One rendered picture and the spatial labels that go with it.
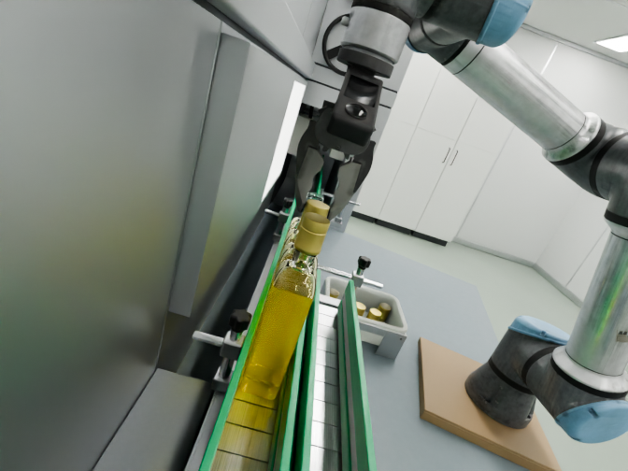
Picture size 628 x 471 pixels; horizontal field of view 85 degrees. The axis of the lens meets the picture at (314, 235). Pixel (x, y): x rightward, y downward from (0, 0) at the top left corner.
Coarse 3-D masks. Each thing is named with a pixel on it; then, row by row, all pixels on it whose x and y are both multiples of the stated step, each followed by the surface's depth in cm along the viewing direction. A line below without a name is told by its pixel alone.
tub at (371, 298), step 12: (336, 288) 100; (360, 288) 100; (360, 300) 101; (372, 300) 101; (384, 300) 101; (396, 300) 99; (396, 312) 95; (372, 324) 85; (384, 324) 86; (396, 324) 92
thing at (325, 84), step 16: (336, 0) 129; (352, 0) 129; (336, 16) 131; (320, 32) 133; (320, 48) 135; (320, 64) 138; (400, 64) 136; (320, 80) 140; (336, 80) 139; (384, 80) 138; (400, 80) 138; (304, 96) 142; (320, 96) 142; (336, 96) 141; (384, 96) 141; (384, 112) 143
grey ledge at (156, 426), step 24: (168, 384) 48; (192, 384) 49; (144, 408) 43; (168, 408) 44; (192, 408) 45; (120, 432) 40; (144, 432) 41; (168, 432) 42; (192, 432) 43; (120, 456) 38; (144, 456) 39; (168, 456) 39
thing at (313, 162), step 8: (312, 152) 45; (320, 152) 46; (304, 160) 45; (312, 160) 45; (320, 160) 45; (304, 168) 46; (312, 168) 46; (320, 168) 45; (296, 176) 46; (304, 176) 46; (312, 176) 46; (296, 184) 47; (304, 184) 46; (296, 192) 47; (304, 192) 47; (296, 200) 48; (304, 200) 47
